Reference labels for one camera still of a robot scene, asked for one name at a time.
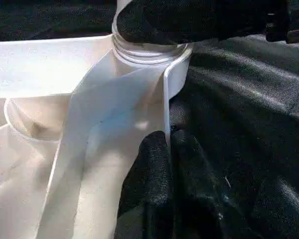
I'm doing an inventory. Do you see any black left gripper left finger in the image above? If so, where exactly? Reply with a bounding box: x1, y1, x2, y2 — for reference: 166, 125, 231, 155
114, 130, 174, 239

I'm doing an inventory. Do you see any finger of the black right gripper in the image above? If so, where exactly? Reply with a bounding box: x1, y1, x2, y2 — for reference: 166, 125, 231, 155
116, 0, 270, 45

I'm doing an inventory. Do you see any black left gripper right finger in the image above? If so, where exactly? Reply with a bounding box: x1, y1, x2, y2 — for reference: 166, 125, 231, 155
170, 128, 251, 239

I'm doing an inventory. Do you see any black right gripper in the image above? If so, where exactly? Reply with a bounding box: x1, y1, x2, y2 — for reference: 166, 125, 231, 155
266, 0, 299, 43

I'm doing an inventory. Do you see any white plastic table leg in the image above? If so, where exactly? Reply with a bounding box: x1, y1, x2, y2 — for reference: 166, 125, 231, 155
112, 0, 190, 64

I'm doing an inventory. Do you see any white plastic table top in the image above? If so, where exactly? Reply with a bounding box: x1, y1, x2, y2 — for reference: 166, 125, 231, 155
0, 35, 194, 239

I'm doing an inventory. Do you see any black mat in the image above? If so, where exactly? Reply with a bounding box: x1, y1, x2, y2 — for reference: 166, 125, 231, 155
0, 0, 299, 239

